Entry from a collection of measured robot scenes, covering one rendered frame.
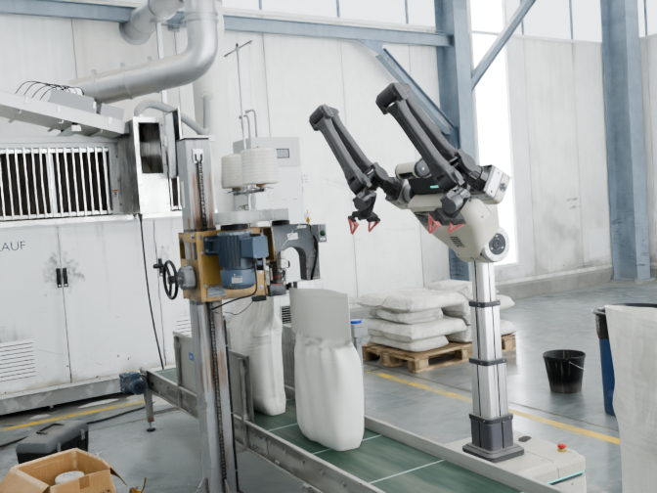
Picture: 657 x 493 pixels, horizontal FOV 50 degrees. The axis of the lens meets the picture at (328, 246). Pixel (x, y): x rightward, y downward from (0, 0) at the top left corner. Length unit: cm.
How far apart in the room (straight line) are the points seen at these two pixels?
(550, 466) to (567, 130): 809
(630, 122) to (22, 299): 860
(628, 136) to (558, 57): 161
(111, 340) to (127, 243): 78
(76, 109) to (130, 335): 181
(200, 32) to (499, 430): 379
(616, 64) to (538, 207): 262
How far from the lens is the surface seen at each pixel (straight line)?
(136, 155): 545
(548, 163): 1060
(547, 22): 1097
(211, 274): 321
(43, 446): 449
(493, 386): 324
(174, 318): 607
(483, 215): 297
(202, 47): 574
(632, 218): 1149
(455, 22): 921
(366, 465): 295
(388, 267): 866
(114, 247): 589
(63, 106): 552
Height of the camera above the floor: 140
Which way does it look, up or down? 3 degrees down
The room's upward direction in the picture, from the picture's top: 4 degrees counter-clockwise
